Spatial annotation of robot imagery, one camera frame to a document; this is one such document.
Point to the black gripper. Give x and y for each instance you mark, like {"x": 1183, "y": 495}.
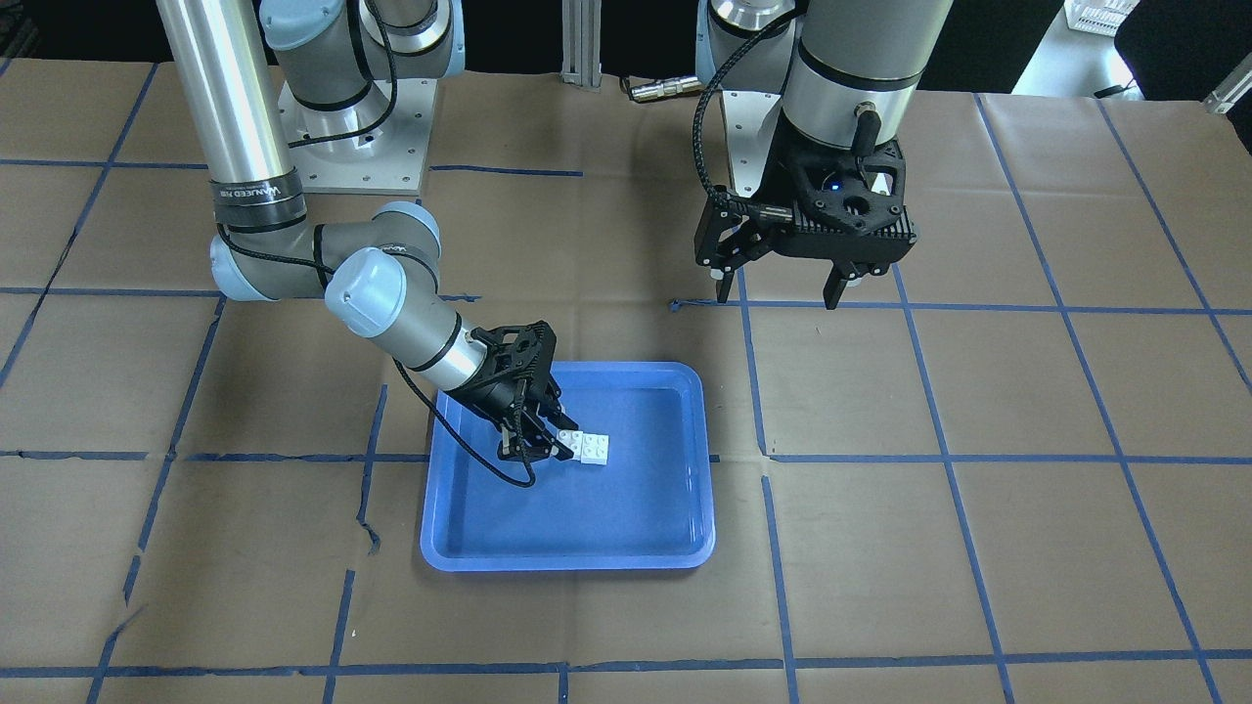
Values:
{"x": 496, "y": 395}

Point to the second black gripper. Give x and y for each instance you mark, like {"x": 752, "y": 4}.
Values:
{"x": 782, "y": 178}

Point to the white toy block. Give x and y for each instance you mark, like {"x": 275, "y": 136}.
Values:
{"x": 571, "y": 444}
{"x": 593, "y": 449}

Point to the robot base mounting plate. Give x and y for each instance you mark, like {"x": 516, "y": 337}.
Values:
{"x": 390, "y": 161}

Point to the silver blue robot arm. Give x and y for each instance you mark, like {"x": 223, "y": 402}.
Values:
{"x": 375, "y": 261}

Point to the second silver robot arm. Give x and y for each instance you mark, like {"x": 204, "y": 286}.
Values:
{"x": 845, "y": 70}

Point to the blue plastic tray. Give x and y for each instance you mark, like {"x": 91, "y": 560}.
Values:
{"x": 650, "y": 506}

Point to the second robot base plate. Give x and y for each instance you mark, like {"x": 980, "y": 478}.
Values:
{"x": 750, "y": 120}

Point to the aluminium frame post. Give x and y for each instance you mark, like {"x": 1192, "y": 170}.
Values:
{"x": 580, "y": 32}

